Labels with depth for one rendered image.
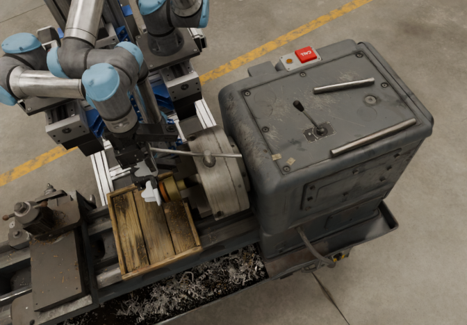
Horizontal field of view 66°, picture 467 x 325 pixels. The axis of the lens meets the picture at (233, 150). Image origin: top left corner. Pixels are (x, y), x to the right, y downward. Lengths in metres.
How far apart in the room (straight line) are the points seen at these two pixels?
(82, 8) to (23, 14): 3.43
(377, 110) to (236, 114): 0.45
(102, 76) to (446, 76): 2.81
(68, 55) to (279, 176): 0.64
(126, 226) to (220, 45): 2.17
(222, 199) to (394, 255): 1.46
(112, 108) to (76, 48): 0.20
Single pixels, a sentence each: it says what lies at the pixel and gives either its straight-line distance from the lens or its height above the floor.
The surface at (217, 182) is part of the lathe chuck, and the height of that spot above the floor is 1.20.
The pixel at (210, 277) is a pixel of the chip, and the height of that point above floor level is 0.57.
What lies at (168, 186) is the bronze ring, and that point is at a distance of 1.25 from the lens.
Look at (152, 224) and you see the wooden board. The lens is 1.47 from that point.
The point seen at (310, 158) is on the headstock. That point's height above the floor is 1.26.
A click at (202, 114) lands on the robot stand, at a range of 2.52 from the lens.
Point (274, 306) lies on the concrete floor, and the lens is 2.22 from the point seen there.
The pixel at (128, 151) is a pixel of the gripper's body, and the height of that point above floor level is 1.45.
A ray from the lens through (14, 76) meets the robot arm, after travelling 1.41.
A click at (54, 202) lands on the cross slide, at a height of 0.97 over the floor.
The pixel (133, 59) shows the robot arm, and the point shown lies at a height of 1.61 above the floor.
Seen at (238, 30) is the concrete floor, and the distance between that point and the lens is 3.43.
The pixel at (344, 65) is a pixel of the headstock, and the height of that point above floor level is 1.26.
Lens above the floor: 2.20
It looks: 58 degrees down
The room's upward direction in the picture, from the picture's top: 9 degrees counter-clockwise
